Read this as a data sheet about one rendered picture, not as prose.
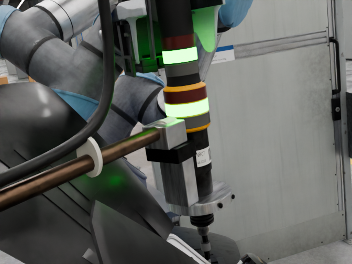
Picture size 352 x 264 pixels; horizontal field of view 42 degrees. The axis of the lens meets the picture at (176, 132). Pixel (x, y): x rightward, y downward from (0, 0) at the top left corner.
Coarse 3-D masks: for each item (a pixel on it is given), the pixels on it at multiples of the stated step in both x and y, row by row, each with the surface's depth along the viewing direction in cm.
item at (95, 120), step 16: (112, 32) 37; (112, 48) 37; (112, 64) 37; (112, 80) 37; (112, 96) 37; (96, 112) 36; (96, 128) 36; (64, 144) 34; (80, 144) 35; (96, 144) 35; (32, 160) 32; (48, 160) 32; (96, 160) 35; (0, 176) 30; (16, 176) 30
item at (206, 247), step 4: (204, 236) 49; (204, 240) 49; (208, 240) 49; (204, 244) 49; (208, 244) 49; (204, 248) 49; (208, 248) 49; (204, 252) 50; (208, 252) 50; (204, 256) 50; (208, 256) 50; (208, 260) 50
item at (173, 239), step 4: (172, 236) 44; (176, 236) 44; (168, 240) 44; (172, 240) 44; (176, 240) 44; (180, 240) 44; (172, 244) 44; (176, 244) 44; (180, 244) 44; (184, 244) 44; (180, 248) 44; (184, 248) 44; (188, 248) 44; (184, 252) 44; (188, 252) 44; (192, 252) 44; (196, 252) 45; (192, 256) 44; (196, 256) 44; (200, 256) 44; (196, 260) 44; (200, 260) 44; (204, 260) 44
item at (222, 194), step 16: (144, 128) 43; (160, 128) 41; (176, 128) 42; (160, 144) 42; (176, 144) 42; (192, 144) 44; (160, 160) 43; (176, 160) 42; (192, 160) 44; (176, 176) 44; (192, 176) 45; (176, 192) 45; (192, 192) 45; (224, 192) 47; (176, 208) 46; (192, 208) 45; (208, 208) 45
